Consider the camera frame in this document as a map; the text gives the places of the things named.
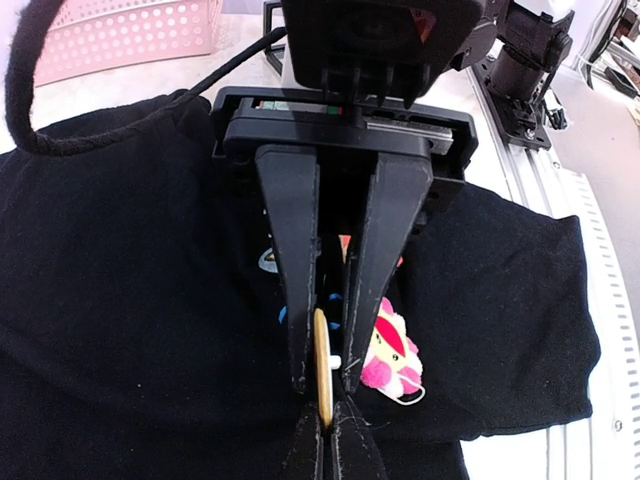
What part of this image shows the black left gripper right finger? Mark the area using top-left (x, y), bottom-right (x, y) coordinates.
top-left (327, 400), bottom-right (388, 480)

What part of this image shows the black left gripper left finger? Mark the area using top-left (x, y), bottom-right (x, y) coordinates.
top-left (280, 402), bottom-right (324, 480)

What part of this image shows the round portrait pin badge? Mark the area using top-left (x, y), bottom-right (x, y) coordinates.
top-left (258, 248), bottom-right (278, 274)

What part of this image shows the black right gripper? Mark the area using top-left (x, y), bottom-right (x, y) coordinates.
top-left (211, 87), bottom-right (478, 395)

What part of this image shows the gold round brooch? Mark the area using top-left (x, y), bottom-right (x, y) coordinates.
top-left (313, 308), bottom-right (341, 431)

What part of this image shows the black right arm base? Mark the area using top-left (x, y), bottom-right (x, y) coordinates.
top-left (472, 1), bottom-right (575, 151)

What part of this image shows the black brooch box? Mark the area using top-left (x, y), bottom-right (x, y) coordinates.
top-left (262, 1), bottom-right (285, 76)

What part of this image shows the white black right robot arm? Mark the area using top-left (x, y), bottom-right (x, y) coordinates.
top-left (213, 1), bottom-right (498, 392)

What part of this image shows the pink plastic basket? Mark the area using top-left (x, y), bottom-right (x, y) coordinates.
top-left (34, 0), bottom-right (223, 87)

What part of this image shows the grey aluminium front rail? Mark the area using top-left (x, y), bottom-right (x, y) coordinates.
top-left (463, 73), bottom-right (639, 479)

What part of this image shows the pink flower plush badge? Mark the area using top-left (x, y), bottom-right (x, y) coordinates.
top-left (360, 297), bottom-right (426, 406)

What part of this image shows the black t-shirt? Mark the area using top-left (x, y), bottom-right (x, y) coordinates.
top-left (1, 98), bottom-right (600, 479)

